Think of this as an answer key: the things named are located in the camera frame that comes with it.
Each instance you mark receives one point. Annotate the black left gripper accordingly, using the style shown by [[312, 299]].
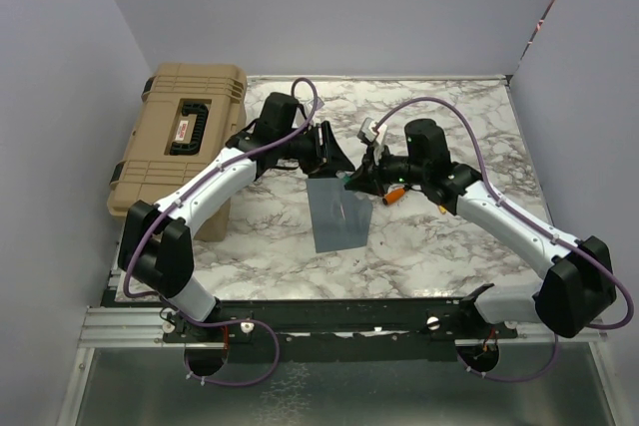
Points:
[[329, 154]]

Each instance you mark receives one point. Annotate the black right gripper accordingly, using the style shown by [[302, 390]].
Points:
[[369, 175]]

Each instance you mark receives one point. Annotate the white green glue stick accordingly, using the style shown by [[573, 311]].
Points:
[[344, 177]]

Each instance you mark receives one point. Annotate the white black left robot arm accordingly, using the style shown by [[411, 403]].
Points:
[[156, 246]]

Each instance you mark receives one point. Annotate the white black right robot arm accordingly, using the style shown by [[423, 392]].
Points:
[[572, 287]]

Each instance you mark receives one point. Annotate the tan plastic tool case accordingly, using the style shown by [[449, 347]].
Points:
[[188, 113]]

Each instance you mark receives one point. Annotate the orange handled screwdriver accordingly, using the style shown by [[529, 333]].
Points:
[[396, 194]]

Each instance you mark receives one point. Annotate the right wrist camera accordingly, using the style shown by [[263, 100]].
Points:
[[371, 133]]

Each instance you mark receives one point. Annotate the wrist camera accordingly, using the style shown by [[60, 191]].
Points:
[[310, 104], [371, 133]]

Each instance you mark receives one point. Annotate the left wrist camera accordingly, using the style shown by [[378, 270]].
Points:
[[310, 104]]

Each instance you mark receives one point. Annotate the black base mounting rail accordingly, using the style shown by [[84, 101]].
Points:
[[355, 330]]

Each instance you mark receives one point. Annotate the aluminium extrusion rail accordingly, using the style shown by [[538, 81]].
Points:
[[130, 328]]

